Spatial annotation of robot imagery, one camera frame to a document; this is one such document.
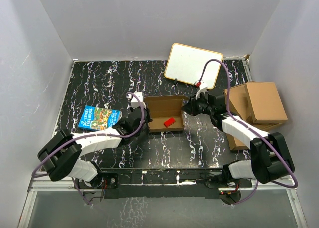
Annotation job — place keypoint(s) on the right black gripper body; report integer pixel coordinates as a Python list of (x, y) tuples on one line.
[(204, 107)]

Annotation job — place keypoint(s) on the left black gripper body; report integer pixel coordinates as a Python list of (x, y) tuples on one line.
[(148, 120)]

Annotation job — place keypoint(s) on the small red block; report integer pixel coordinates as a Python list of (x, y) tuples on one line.
[(169, 122)]

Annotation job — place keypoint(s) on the blue treehouse book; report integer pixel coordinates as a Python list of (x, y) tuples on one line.
[(97, 119)]

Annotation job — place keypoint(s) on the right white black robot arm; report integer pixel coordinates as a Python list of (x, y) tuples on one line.
[(270, 158)]

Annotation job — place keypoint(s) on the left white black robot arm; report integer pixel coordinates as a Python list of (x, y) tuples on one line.
[(60, 157)]

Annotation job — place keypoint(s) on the flat brown cardboard box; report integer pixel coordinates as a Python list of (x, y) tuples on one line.
[(239, 105)]

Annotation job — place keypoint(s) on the closed brown cardboard box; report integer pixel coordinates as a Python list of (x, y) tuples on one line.
[(264, 103)]

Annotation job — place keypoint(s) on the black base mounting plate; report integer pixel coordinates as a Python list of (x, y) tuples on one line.
[(163, 183)]

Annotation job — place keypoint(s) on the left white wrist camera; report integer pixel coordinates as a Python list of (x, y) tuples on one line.
[(136, 99)]

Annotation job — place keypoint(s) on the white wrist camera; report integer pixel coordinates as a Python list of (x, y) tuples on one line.
[(201, 88), (136, 99)]

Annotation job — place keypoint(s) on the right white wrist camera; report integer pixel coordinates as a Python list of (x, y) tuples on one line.
[(201, 88)]

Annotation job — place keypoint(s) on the whiteboard with wooden frame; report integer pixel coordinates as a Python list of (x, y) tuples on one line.
[(186, 64)]

